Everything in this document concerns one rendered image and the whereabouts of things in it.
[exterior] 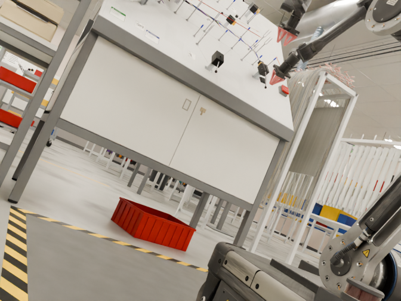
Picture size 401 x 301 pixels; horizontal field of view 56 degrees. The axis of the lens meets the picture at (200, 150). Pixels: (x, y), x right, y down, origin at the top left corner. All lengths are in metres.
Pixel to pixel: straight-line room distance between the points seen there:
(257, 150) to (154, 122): 0.60
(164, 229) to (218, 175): 0.43
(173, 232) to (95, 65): 0.99
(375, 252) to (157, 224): 1.34
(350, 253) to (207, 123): 1.13
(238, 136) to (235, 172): 0.19
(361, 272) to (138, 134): 1.17
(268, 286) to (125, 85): 1.15
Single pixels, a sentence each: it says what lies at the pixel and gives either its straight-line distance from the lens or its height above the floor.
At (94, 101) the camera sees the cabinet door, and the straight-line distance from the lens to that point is 1.73.
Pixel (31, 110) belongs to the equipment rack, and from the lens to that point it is 1.66.
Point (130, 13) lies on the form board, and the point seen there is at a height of 0.98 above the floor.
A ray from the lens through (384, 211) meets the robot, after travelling 0.93.
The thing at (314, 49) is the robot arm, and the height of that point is 1.23.
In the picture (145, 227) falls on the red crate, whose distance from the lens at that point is 2.02.
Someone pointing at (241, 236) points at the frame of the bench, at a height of 0.22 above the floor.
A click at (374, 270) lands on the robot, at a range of 1.00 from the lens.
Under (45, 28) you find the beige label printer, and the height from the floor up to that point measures 0.71.
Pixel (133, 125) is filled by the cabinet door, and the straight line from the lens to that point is 1.77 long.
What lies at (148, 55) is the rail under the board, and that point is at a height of 0.82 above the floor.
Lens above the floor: 0.36
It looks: 5 degrees up
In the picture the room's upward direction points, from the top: 24 degrees clockwise
